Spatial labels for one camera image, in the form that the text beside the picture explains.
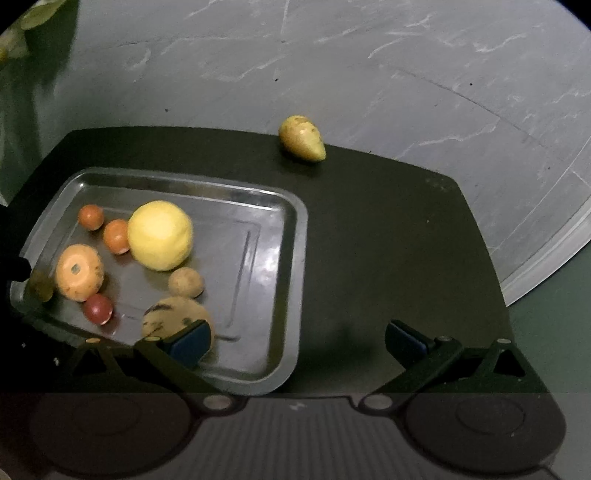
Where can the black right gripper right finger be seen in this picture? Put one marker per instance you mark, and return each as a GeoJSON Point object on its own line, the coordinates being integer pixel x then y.
{"type": "Point", "coordinates": [445, 365]}

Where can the yellow lemon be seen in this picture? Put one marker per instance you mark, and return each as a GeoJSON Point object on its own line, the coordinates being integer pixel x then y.
{"type": "Point", "coordinates": [160, 235]}

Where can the yellow-green pear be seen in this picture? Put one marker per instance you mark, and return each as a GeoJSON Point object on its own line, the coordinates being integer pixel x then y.
{"type": "Point", "coordinates": [302, 138]}

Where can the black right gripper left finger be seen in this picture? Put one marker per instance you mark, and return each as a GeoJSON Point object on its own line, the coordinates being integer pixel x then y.
{"type": "Point", "coordinates": [160, 365]}

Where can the black table mat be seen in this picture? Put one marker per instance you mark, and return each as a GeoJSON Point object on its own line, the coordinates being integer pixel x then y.
{"type": "Point", "coordinates": [386, 240]}

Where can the white crumpled plastic bag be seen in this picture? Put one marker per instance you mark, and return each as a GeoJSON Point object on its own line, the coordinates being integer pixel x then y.
{"type": "Point", "coordinates": [13, 42]}

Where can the small striped beige fruit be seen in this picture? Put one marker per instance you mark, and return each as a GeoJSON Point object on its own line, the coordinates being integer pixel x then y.
{"type": "Point", "coordinates": [79, 273]}

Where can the orange cherry tomato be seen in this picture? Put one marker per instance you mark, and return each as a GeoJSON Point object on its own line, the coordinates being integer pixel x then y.
{"type": "Point", "coordinates": [91, 217]}
{"type": "Point", "coordinates": [115, 236]}

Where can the small brown round fruit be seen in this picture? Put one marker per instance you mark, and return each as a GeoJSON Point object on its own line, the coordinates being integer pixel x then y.
{"type": "Point", "coordinates": [185, 282]}

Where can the metal baking tray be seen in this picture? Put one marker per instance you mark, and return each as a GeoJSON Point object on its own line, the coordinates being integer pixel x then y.
{"type": "Point", "coordinates": [248, 244]}

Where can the red cherry tomato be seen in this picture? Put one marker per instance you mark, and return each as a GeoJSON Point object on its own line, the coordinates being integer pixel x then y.
{"type": "Point", "coordinates": [98, 309]}

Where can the striped beige melon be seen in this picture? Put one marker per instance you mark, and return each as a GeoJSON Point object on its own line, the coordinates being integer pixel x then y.
{"type": "Point", "coordinates": [172, 314]}

